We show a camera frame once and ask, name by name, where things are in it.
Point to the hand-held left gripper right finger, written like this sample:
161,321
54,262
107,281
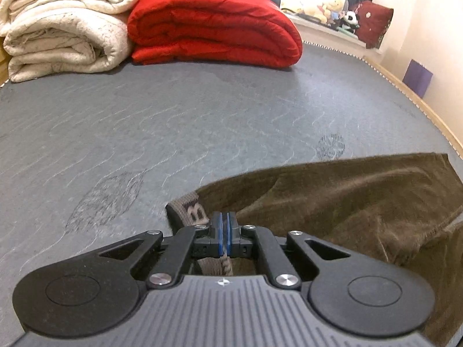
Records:
229,235

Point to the panda plush toy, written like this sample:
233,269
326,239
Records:
349,20

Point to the purple paper sheet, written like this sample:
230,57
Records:
417,79

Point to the yellow plush toy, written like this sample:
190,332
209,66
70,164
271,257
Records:
325,7

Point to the speckled cream folded blanket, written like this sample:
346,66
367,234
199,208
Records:
65,39

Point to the dark red cushion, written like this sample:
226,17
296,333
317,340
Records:
372,21

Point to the grey mattress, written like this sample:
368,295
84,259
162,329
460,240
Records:
181,115

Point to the red folded quilt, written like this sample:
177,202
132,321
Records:
217,25

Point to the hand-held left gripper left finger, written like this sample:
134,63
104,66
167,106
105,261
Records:
218,235

